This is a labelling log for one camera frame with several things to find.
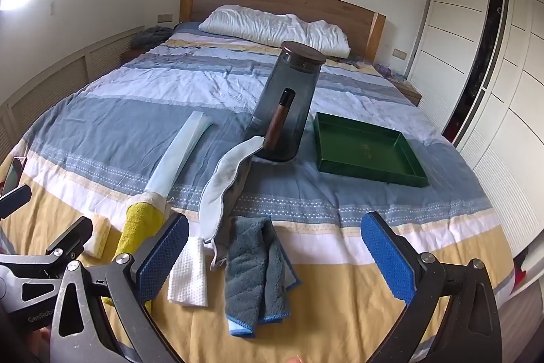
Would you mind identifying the white waffle cloth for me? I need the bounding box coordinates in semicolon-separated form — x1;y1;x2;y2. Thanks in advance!
167;236;210;308

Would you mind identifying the beige wall cabinet panel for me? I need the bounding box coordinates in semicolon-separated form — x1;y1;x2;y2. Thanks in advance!
0;26;145;160

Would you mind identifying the green tray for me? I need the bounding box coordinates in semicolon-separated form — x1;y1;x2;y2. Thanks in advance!
313;112;430;188

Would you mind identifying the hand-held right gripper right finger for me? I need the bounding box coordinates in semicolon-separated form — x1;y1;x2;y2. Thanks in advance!
360;211;502;363

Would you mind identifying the wooden bed headboard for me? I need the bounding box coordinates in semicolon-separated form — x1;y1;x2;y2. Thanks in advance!
179;0;387;62

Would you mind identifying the grey glass pitcher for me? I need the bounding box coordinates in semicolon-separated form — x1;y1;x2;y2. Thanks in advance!
244;41;327;163

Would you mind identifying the grey towel with blue trim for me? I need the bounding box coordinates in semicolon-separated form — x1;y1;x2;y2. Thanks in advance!
224;215;302;337

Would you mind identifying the red-cased smartphone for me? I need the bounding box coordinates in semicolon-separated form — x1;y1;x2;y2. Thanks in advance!
2;156;27;196

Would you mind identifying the white pillow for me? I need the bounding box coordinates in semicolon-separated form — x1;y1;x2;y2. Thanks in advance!
198;5;352;58

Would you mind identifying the dark grey knit cloth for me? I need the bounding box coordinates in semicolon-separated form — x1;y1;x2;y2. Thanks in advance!
135;25;174;50

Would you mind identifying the white wardrobe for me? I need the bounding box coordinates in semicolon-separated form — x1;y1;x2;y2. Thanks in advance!
404;0;544;296

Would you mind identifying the pale yellow cloth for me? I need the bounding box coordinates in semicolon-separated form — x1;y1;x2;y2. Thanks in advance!
83;214;112;260

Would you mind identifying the wooden nightstand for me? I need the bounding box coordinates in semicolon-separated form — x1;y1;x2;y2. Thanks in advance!
120;46;147;64
376;63;422;106

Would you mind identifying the striped blue yellow bedspread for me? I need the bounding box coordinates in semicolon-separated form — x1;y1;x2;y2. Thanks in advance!
0;23;517;363

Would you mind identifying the white and grey cloth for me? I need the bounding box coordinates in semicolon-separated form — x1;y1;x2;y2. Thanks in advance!
199;135;266;270

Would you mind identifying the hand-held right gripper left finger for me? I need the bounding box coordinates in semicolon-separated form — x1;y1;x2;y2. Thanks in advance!
50;212;190;363

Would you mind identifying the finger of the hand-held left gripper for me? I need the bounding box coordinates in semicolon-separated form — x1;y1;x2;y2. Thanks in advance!
46;216;94;267
0;184;33;220

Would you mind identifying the yellow towel with white cuff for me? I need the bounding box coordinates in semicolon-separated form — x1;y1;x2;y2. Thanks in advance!
111;191;174;262

